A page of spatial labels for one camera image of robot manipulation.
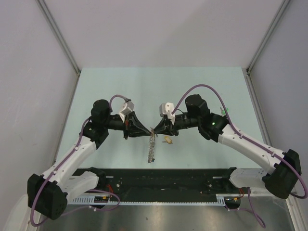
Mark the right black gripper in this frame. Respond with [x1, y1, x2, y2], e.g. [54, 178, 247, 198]
[154, 114, 200, 137]

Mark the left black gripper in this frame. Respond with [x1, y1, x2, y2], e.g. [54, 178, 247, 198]
[103, 111, 151, 140]

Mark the metal key organizer ring disc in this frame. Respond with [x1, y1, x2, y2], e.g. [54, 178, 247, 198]
[147, 128, 157, 163]

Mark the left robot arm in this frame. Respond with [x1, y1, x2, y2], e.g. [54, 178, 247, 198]
[27, 99, 151, 226]

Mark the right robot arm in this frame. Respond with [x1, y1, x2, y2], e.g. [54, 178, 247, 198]
[154, 94, 301, 199]

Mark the green key tag key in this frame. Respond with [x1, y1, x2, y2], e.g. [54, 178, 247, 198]
[220, 107, 229, 116]

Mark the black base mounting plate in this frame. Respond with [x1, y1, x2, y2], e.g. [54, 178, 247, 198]
[49, 168, 281, 202]

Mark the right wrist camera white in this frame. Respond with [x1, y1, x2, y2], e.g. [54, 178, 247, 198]
[159, 102, 175, 120]

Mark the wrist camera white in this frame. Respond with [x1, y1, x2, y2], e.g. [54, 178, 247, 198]
[159, 102, 175, 120]
[118, 100, 134, 123]

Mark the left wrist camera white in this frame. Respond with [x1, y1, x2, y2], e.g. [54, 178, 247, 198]
[118, 100, 134, 123]

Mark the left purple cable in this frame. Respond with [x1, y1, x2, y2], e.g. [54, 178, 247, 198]
[29, 94, 130, 227]

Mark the white slotted cable duct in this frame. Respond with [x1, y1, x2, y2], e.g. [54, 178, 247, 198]
[69, 193, 239, 205]

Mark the right aluminium frame post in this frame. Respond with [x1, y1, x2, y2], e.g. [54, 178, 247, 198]
[246, 0, 292, 73]

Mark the aluminium frame post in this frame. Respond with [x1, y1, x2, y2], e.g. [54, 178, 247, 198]
[35, 0, 81, 77]
[246, 0, 292, 73]

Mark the left aluminium frame post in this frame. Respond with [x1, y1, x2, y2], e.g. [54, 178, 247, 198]
[35, 0, 81, 77]

